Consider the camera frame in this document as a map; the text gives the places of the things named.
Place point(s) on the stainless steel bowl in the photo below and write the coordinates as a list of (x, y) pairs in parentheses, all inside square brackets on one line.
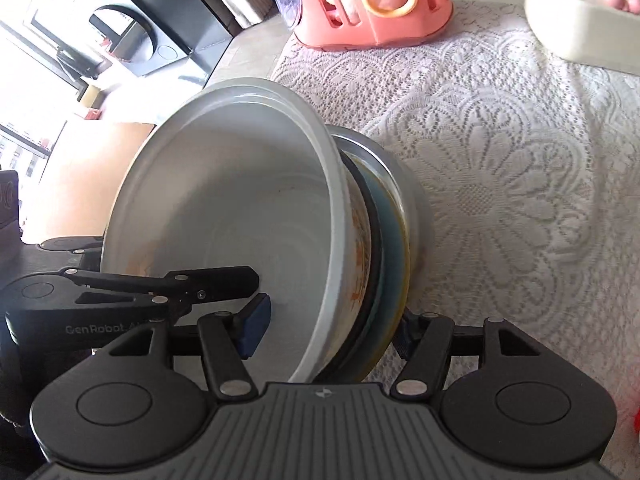
[(400, 170)]

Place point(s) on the blue bowl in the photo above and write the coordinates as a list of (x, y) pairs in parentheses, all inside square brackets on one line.
[(392, 250)]

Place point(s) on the white printed bowl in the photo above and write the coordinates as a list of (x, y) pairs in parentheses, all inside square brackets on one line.
[(225, 200)]

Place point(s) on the white lace tablecloth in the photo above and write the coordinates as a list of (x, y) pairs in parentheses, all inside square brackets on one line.
[(500, 185)]

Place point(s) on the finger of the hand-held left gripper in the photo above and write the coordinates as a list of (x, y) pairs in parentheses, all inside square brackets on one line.
[(70, 244), (210, 282)]

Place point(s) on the orange plastic basket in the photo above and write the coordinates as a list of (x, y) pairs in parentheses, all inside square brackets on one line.
[(425, 10)]

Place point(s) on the cream rectangular tray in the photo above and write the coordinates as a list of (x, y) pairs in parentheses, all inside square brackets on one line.
[(575, 35)]

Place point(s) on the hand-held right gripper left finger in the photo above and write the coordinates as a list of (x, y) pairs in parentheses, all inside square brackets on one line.
[(255, 322)]

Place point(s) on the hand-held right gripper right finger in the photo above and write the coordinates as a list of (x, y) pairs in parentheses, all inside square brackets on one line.
[(404, 334)]

